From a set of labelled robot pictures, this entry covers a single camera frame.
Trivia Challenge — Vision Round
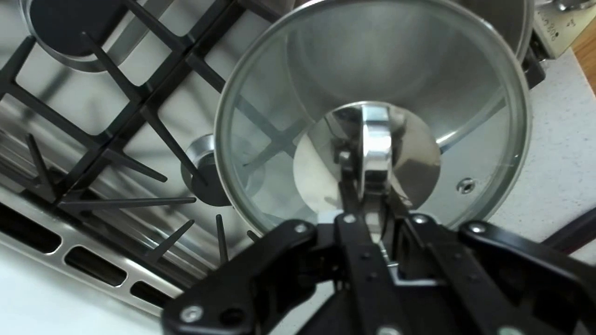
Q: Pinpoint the oval stove burner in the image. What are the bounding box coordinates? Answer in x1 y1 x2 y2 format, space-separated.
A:
20 0 128 72

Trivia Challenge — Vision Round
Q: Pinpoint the silver steel pot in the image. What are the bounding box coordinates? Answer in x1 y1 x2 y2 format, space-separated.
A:
281 0 547 156

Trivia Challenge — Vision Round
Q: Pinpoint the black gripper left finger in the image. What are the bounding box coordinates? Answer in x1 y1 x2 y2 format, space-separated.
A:
161 150 405 335

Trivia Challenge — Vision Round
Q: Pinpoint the black cast iron stove grate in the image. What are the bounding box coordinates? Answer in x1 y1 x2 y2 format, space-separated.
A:
0 0 243 206
24 0 323 266

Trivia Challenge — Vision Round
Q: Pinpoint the glass pot lid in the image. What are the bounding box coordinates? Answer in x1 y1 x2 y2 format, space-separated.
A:
212 0 534 240

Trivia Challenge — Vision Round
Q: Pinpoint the round stove burner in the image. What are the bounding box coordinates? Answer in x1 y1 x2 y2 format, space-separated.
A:
178 132 240 210

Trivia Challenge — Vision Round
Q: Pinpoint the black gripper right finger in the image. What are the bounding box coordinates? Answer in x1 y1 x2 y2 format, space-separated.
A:
383 191 596 335

